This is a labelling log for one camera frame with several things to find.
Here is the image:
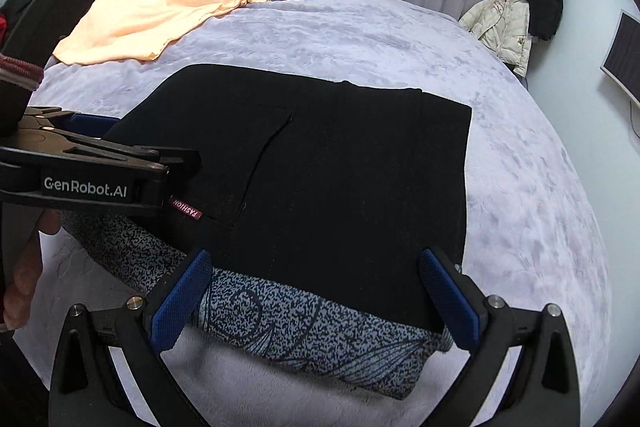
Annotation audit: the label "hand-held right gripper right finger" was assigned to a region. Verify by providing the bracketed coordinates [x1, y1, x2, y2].
[418, 247, 583, 427]

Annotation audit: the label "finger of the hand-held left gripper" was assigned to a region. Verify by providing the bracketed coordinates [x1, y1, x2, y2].
[0, 129, 202, 182]
[22, 106, 123, 140]

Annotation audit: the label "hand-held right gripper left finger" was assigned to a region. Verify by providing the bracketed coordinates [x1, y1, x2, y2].
[48, 247, 213, 427]

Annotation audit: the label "black pants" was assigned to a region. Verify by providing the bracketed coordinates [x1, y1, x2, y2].
[97, 63, 473, 333]

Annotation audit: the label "person's left hand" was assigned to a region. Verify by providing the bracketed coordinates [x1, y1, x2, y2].
[0, 209, 63, 330]

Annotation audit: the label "orange towel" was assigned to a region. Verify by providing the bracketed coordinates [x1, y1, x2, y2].
[52, 0, 251, 65]

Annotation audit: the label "speckled grey patterned cloth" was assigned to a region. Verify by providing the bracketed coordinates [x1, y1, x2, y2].
[60, 209, 453, 403]

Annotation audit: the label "purple plush blanket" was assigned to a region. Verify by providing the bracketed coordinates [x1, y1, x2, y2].
[30, 0, 616, 427]

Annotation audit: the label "white puffer jacket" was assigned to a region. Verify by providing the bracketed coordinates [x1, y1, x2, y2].
[458, 0, 533, 78]

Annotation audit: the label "computer monitor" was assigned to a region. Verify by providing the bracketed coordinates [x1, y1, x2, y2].
[600, 9, 640, 108]

